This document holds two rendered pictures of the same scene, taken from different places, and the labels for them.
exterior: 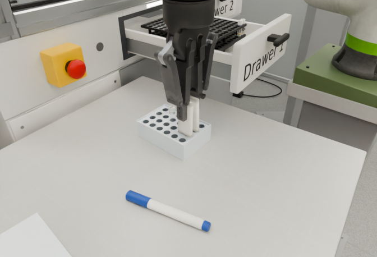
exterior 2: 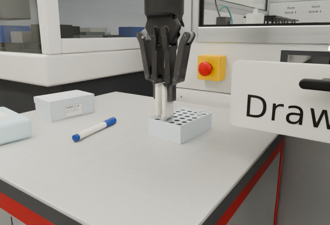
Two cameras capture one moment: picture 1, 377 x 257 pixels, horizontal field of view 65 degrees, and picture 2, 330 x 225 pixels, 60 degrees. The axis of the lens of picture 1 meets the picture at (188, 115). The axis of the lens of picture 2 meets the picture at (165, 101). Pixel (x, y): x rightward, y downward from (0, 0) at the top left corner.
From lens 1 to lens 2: 0.73 m
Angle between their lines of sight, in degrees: 82
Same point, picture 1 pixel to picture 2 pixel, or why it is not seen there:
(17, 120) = (179, 91)
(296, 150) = (165, 188)
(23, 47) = (196, 48)
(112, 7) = (275, 38)
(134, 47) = not seen: hidden behind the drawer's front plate
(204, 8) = (147, 0)
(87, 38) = (243, 58)
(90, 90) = not seen: hidden behind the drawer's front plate
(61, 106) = (207, 99)
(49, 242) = (74, 96)
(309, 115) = not seen: outside the picture
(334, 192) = (82, 200)
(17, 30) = (197, 38)
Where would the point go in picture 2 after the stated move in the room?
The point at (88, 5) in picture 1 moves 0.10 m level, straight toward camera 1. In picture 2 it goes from (250, 32) to (217, 32)
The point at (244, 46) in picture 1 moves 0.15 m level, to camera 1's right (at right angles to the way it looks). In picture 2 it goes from (240, 65) to (278, 79)
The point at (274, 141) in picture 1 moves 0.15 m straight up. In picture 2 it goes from (182, 176) to (184, 77)
